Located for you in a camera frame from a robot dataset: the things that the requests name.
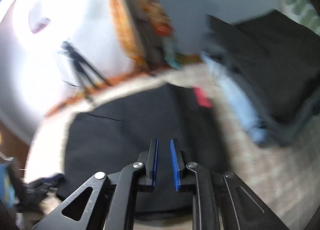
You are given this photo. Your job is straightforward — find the dark grey folded pants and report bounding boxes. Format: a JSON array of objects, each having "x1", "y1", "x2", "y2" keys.
[{"x1": 202, "y1": 33, "x2": 319, "y2": 146}]

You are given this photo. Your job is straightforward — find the ring light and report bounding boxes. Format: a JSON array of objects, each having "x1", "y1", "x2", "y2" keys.
[{"x1": 13, "y1": 0, "x2": 132, "y2": 101}]

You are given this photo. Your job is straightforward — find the black Kappa pants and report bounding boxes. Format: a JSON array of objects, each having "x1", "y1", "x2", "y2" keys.
[{"x1": 57, "y1": 84, "x2": 229, "y2": 220}]

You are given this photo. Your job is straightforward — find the light blue folded jeans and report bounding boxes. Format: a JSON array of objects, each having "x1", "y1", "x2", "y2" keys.
[{"x1": 200, "y1": 52, "x2": 268, "y2": 146}]

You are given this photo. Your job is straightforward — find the beige plaid bed blanket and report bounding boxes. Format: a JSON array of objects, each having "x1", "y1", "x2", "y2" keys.
[{"x1": 23, "y1": 63, "x2": 320, "y2": 230}]

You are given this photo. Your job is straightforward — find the black folded garment on stack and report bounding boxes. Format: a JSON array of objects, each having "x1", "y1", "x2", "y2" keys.
[{"x1": 203, "y1": 9, "x2": 319, "y2": 122}]

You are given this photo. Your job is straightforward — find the green leaf pattern pillow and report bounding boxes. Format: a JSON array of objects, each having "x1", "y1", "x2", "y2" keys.
[{"x1": 278, "y1": 0, "x2": 319, "y2": 35}]

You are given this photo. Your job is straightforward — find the black mini tripod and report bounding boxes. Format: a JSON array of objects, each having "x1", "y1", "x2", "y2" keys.
[{"x1": 61, "y1": 41, "x2": 112, "y2": 104}]

